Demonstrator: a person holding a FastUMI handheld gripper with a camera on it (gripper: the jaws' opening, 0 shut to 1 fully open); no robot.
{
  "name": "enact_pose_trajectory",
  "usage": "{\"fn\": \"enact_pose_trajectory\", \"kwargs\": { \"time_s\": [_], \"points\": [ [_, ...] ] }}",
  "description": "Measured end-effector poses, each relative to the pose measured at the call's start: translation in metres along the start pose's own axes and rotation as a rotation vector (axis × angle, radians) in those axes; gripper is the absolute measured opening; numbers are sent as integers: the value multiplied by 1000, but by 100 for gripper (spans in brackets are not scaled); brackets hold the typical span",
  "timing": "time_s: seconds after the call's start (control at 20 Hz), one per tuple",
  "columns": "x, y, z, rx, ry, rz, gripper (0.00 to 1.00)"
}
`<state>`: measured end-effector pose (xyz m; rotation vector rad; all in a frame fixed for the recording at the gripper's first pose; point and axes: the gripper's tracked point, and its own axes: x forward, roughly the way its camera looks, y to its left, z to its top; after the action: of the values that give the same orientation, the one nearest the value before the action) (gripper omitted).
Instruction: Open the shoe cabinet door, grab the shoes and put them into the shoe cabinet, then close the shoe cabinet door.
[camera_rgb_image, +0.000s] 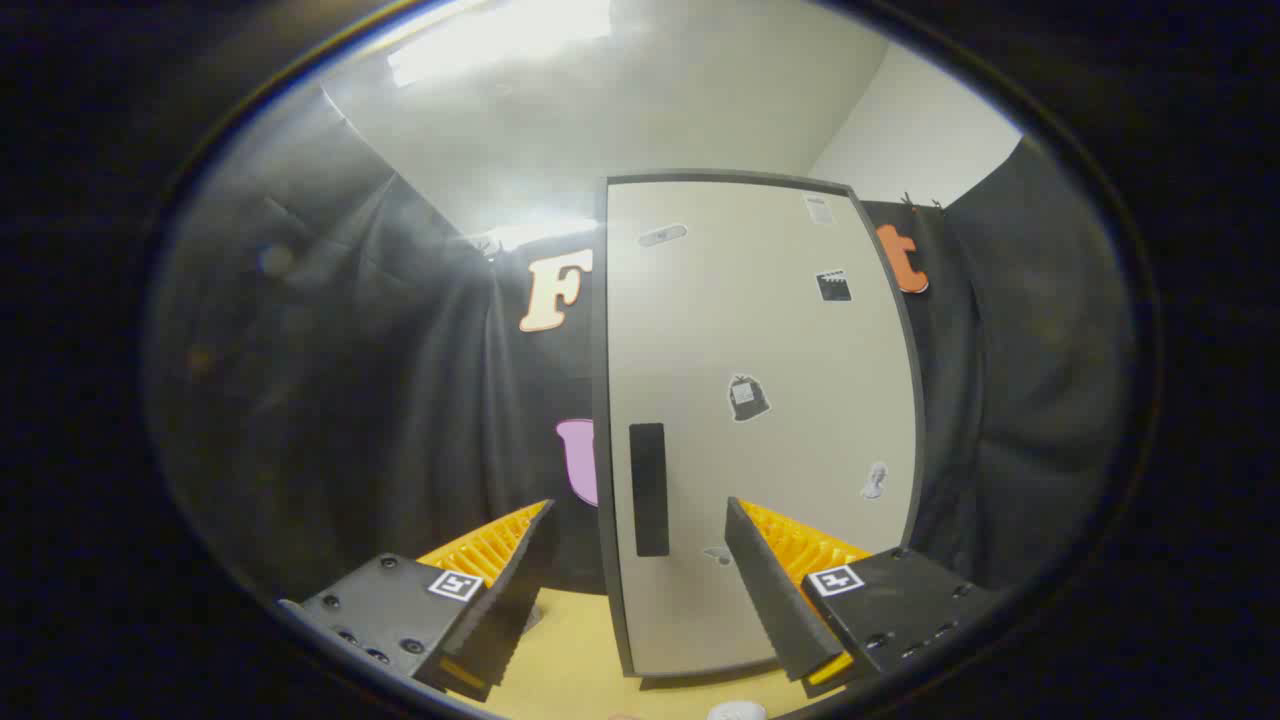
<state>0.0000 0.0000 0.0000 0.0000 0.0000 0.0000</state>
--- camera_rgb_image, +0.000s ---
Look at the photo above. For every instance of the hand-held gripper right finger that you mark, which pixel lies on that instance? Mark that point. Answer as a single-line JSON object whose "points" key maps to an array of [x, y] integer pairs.
{"points": [[775, 600]]}

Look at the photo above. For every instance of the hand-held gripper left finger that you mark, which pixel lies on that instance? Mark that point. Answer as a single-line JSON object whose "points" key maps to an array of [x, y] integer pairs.
{"points": [[505, 600]]}

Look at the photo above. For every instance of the grey shoe cabinet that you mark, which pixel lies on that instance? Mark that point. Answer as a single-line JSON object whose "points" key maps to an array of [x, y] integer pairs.
{"points": [[600, 450]]}

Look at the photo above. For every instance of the white shoe cabinet door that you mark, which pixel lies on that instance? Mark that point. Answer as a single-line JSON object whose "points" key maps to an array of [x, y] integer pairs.
{"points": [[760, 330]]}

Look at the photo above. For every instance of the black backdrop cloth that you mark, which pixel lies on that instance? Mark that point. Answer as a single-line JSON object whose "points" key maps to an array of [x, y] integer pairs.
{"points": [[350, 400]]}

